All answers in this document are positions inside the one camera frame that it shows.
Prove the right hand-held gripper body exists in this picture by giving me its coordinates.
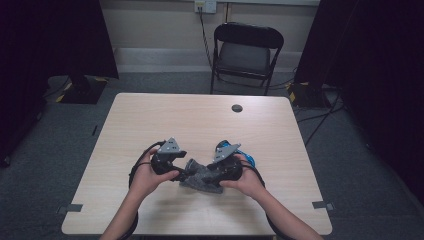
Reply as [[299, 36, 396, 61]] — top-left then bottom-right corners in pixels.
[[208, 143, 244, 181]]

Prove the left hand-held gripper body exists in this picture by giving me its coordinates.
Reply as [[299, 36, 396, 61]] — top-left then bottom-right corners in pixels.
[[150, 136, 188, 176]]

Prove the grey cloth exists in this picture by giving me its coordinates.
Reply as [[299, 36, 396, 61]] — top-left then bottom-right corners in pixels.
[[179, 158, 224, 195]]

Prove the blue toy car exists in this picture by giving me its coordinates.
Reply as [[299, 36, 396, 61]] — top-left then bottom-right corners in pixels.
[[214, 139, 257, 169]]

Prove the person's left hand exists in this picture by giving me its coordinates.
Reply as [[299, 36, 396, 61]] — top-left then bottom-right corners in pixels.
[[129, 148, 180, 201]]

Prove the person's right hand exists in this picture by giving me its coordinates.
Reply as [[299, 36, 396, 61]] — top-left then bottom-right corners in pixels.
[[219, 154, 266, 200]]

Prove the black folding chair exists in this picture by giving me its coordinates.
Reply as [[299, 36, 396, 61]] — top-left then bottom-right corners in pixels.
[[210, 21, 285, 97]]

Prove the black stand base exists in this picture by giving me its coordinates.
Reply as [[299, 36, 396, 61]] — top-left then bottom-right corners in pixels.
[[288, 81, 331, 109], [59, 74, 108, 105]]

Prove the grey tape strip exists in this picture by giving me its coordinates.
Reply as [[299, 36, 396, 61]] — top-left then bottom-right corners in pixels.
[[312, 200, 335, 212], [56, 203, 84, 215]]

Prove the black curtain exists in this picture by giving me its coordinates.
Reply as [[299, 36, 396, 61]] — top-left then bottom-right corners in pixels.
[[0, 0, 120, 168], [294, 0, 424, 211]]

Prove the right hand-held gripper cable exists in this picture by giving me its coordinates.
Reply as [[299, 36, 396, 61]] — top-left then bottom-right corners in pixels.
[[238, 159, 294, 240]]

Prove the hand-held gripper cable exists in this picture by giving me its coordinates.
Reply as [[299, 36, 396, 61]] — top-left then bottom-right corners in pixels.
[[119, 140, 166, 240], [238, 159, 294, 240]]

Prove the left hand-held gripper cable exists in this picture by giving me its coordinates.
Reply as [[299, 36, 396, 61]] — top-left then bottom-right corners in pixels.
[[119, 140, 166, 240]]

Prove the black floor cable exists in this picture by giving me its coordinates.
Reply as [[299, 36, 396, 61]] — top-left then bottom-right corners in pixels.
[[296, 93, 344, 148]]

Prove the black wall socket cable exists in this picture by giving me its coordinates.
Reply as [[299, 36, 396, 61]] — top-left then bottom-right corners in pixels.
[[198, 8, 214, 68]]

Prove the white wall socket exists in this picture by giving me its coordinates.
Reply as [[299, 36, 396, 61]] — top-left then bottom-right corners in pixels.
[[194, 0, 218, 14]]

